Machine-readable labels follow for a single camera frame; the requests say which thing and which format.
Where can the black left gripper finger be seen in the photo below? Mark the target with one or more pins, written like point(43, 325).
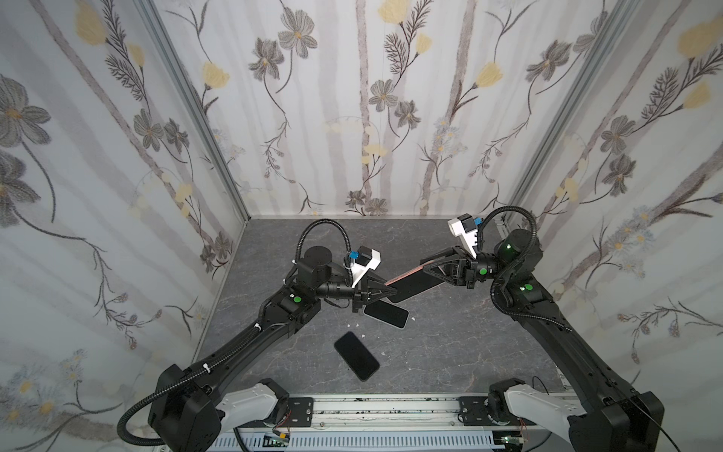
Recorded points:
point(372, 283)
point(372, 296)

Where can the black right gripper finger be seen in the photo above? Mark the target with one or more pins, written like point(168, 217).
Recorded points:
point(446, 257)
point(445, 273)

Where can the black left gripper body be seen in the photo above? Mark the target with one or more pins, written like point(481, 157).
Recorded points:
point(357, 290)

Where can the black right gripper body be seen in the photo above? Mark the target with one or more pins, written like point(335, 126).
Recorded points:
point(459, 268)

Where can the black smartphone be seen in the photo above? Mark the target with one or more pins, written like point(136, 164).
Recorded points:
point(413, 286)

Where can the pink phone case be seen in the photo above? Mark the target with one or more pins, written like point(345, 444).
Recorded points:
point(404, 275)

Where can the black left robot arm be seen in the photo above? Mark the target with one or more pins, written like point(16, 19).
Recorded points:
point(194, 404)

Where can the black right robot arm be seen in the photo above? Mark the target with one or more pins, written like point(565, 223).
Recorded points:
point(613, 415)

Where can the phone in white case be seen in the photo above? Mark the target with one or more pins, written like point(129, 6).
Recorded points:
point(388, 313)

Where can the phone in black case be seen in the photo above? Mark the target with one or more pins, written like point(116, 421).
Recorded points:
point(357, 356)

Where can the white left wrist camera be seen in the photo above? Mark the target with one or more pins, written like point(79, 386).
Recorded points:
point(363, 260)

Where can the aluminium mounting rail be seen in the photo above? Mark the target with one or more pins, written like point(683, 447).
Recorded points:
point(395, 415)

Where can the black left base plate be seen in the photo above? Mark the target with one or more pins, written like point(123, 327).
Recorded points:
point(300, 413)

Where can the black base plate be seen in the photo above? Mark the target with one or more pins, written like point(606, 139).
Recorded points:
point(300, 413)
point(473, 412)

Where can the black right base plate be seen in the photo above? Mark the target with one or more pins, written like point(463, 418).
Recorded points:
point(473, 412)

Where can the white perforated cable duct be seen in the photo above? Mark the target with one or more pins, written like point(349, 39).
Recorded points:
point(374, 441)

